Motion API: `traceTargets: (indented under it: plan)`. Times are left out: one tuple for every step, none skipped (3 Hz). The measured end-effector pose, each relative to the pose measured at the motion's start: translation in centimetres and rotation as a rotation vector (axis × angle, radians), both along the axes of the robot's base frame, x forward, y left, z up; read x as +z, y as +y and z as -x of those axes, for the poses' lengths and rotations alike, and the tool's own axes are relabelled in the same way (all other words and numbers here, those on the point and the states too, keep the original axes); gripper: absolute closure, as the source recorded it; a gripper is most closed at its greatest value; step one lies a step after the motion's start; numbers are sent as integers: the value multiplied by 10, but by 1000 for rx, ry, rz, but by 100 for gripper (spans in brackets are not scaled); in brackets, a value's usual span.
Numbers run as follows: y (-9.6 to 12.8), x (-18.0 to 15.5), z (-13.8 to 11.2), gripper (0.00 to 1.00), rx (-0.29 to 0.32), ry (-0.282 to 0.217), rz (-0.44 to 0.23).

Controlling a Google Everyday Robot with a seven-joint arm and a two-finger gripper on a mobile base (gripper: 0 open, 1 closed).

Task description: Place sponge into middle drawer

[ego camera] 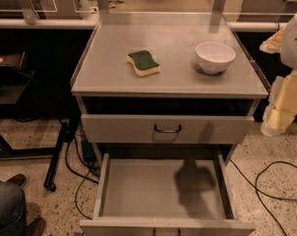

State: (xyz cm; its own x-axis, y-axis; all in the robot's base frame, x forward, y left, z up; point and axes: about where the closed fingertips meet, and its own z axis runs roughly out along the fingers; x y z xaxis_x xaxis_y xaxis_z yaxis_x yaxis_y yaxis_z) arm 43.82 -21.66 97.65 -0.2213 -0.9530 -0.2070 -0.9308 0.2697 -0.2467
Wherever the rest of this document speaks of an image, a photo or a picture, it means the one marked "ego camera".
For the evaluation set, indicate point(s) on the white horizontal rail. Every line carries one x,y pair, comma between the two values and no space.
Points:
90,25

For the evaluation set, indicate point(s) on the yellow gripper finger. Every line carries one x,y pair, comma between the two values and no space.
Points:
274,43
282,106

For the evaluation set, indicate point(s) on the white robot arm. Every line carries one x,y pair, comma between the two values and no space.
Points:
288,53

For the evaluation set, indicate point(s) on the closed grey top drawer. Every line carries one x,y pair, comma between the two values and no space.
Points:
138,129

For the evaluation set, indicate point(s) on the grey drawer cabinet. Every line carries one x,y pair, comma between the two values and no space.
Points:
106,83

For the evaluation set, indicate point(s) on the white ceramic bowl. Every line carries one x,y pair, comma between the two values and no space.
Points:
214,57

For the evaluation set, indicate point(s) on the green and yellow sponge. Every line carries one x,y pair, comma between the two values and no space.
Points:
143,63

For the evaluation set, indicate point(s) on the open grey middle drawer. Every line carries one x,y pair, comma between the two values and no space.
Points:
165,197

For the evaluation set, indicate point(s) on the black drawer handle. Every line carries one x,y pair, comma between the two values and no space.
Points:
168,130

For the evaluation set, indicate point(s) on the black metal table frame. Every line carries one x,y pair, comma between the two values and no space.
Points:
7,152

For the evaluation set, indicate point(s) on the brown shoe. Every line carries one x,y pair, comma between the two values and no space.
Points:
18,179

